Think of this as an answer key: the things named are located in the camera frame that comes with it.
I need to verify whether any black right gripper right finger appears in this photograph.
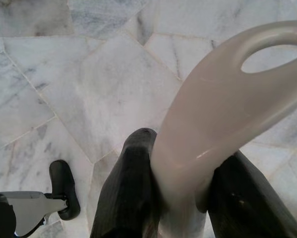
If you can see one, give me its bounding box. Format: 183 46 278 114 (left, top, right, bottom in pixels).
197 150 297 238

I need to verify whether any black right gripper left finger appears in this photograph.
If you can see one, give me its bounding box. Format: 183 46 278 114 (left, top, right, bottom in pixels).
90 127 162 238

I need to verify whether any beige dustpan with long handle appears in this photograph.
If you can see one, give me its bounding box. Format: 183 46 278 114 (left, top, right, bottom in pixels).
150 20 297 238

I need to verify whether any robot silver leg black foot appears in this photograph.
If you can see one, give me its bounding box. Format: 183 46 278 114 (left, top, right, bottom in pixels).
0 160 81 236

